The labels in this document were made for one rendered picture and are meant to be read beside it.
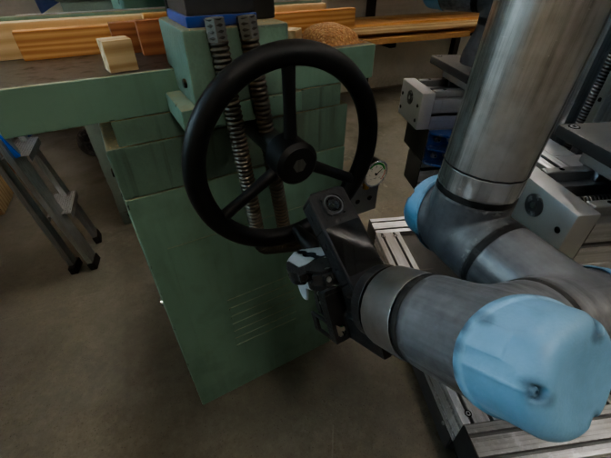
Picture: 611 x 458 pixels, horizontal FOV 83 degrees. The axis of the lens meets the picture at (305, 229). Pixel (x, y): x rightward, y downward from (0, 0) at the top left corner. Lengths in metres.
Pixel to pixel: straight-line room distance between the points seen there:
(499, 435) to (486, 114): 0.75
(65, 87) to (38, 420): 1.00
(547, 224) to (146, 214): 0.62
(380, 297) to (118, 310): 1.28
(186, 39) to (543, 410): 0.47
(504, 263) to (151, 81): 0.50
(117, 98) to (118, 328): 0.99
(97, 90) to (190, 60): 0.15
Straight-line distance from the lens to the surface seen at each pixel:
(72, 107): 0.59
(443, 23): 3.40
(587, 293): 0.31
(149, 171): 0.63
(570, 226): 0.56
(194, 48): 0.49
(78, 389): 1.34
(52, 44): 0.73
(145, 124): 0.60
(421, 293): 0.27
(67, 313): 1.57
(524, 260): 0.33
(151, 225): 0.68
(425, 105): 0.93
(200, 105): 0.41
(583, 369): 0.24
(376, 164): 0.76
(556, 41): 0.31
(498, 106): 0.32
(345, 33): 0.73
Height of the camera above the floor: 1.03
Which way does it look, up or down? 38 degrees down
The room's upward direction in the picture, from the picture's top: straight up
